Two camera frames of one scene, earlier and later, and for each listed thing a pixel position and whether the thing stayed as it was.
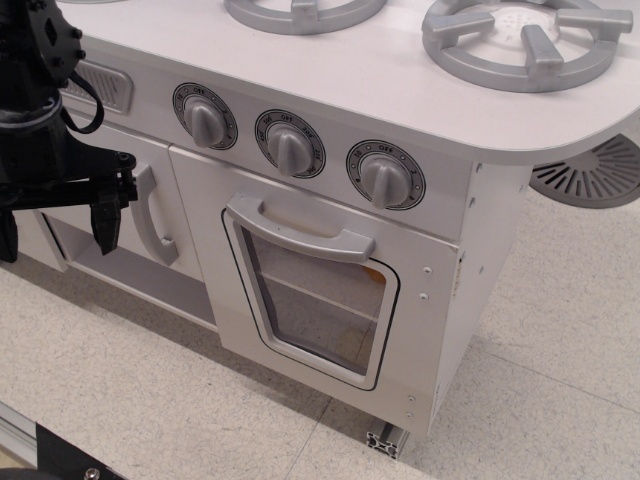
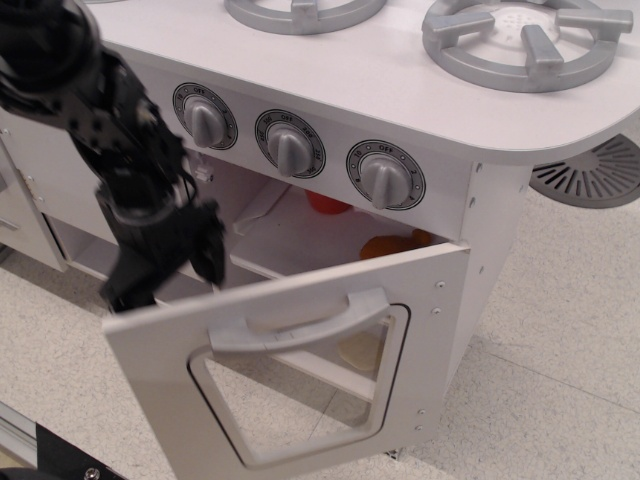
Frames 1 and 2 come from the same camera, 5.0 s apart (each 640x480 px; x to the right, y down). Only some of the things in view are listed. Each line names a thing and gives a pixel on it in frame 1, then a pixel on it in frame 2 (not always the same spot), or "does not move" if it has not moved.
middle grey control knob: [290, 143] does not move
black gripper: [41, 166] → [156, 227]
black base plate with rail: [38, 447] does not move
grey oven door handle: [350, 246] → [362, 309]
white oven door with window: [350, 303] → [345, 375]
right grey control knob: [386, 175] does not move
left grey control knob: [203, 113] does not move
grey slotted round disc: [603, 177] does not move
